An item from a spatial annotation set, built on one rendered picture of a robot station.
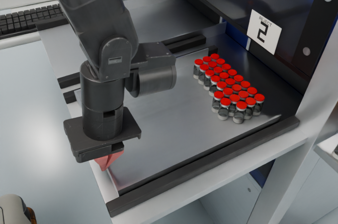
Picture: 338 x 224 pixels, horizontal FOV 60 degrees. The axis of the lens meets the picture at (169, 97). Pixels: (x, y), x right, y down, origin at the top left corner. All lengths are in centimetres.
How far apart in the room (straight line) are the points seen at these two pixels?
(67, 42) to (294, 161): 66
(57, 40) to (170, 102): 41
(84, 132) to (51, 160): 129
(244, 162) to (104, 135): 27
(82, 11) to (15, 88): 196
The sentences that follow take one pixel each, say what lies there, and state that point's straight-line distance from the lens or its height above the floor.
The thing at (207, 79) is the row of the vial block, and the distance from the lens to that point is 66.
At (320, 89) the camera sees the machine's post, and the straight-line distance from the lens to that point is 58.
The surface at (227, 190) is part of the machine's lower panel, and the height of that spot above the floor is 41.
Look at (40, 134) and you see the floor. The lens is 187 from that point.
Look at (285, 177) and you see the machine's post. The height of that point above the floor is 72.
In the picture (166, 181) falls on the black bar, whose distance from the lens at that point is 51.
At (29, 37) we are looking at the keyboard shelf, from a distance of 111.
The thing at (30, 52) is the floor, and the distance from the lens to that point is 255.
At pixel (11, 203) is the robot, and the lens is 133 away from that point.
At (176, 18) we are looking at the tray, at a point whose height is 88.
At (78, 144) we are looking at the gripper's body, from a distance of 43.
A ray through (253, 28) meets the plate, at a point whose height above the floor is 101.
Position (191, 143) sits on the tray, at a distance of 57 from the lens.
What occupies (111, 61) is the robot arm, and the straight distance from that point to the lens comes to 33.
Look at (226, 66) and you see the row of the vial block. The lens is 68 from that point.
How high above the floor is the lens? 134
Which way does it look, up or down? 44 degrees down
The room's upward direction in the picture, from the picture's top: straight up
